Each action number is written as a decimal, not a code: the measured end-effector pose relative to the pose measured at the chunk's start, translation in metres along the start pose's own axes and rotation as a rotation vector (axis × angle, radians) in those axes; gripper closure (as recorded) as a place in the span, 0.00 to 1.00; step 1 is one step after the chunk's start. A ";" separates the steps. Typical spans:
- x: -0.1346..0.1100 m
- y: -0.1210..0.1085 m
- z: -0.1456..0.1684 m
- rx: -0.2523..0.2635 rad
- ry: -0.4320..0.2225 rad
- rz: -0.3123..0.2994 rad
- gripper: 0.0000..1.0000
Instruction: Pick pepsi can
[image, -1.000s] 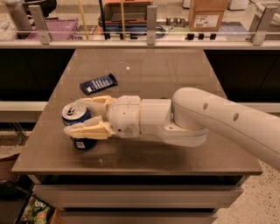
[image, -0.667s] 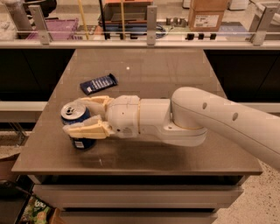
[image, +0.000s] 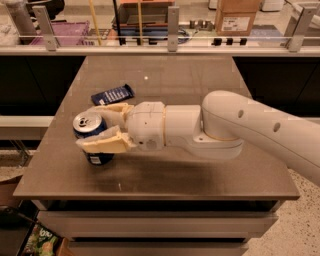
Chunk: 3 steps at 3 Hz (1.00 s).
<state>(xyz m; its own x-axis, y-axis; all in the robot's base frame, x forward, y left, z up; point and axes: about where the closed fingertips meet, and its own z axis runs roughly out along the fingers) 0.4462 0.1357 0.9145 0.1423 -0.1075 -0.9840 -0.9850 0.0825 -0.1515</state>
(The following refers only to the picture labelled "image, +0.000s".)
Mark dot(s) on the purple plastic crate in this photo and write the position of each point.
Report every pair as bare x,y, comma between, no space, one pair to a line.
65,33

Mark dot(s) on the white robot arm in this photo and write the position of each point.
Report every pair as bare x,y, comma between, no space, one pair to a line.
217,129

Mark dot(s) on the cardboard box with label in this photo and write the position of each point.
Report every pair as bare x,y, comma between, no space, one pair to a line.
235,17

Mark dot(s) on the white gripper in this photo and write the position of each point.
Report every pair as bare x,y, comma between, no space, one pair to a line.
146,124

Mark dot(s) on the green snack bag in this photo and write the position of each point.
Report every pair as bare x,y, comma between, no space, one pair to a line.
41,242

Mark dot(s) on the middle metal railing bracket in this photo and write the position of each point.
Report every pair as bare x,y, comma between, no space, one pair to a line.
173,27

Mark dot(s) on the blue snack bar wrapper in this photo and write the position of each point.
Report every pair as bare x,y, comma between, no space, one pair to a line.
112,96

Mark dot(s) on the lower white drawer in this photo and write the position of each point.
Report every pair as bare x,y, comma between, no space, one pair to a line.
157,249

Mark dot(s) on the blue pepsi can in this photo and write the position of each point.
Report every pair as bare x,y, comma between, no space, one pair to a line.
87,124

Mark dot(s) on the upper white drawer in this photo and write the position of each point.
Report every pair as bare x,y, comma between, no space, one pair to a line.
102,224

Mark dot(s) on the left metal railing bracket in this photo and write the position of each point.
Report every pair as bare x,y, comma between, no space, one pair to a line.
44,22

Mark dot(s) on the white drawer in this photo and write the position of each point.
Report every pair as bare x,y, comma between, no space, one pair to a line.
102,224
157,249

